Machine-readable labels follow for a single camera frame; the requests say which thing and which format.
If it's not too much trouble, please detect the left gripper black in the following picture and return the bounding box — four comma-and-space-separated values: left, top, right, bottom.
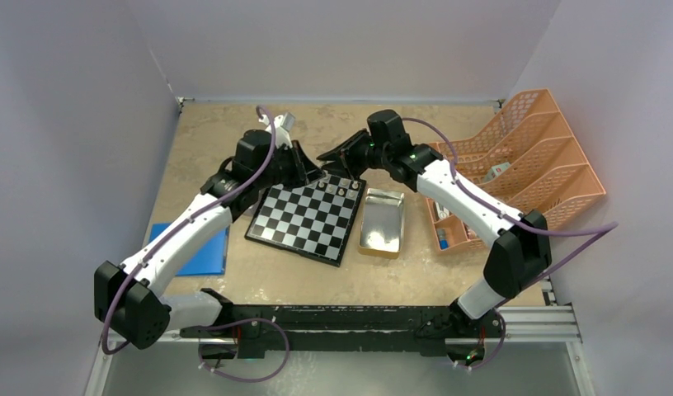
254, 139, 324, 190

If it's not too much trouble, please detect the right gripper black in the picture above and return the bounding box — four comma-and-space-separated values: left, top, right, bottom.
318, 130, 391, 182

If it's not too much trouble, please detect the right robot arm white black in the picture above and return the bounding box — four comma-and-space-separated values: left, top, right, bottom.
318, 109, 552, 336

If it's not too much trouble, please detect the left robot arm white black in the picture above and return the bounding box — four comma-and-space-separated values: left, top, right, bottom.
93, 130, 324, 355

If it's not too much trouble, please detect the black white chessboard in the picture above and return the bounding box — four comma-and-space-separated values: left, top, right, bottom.
245, 173, 366, 267

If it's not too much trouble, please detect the gold metal tin tray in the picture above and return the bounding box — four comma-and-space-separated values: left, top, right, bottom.
359, 188, 405, 259

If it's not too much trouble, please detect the blue notebook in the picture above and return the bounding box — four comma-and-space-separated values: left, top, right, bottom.
153, 228, 229, 276

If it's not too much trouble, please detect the small box in organizer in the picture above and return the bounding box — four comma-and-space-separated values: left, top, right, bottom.
482, 162, 511, 182

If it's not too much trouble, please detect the orange plastic file organizer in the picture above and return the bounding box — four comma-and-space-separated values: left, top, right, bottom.
431, 89, 606, 231

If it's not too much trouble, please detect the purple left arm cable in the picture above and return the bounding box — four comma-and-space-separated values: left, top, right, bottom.
100, 105, 276, 356

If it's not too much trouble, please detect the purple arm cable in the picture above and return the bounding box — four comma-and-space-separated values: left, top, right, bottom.
100, 105, 276, 356
402, 117, 619, 307

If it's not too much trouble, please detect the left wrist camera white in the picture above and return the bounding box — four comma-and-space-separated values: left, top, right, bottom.
273, 112, 295, 149

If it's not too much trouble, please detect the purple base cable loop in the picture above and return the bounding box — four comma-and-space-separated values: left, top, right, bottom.
197, 318, 290, 384

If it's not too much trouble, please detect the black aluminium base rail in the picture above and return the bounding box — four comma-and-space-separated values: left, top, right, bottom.
98, 303, 583, 362

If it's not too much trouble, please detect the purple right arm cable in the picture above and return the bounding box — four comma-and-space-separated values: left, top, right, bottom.
402, 117, 619, 307

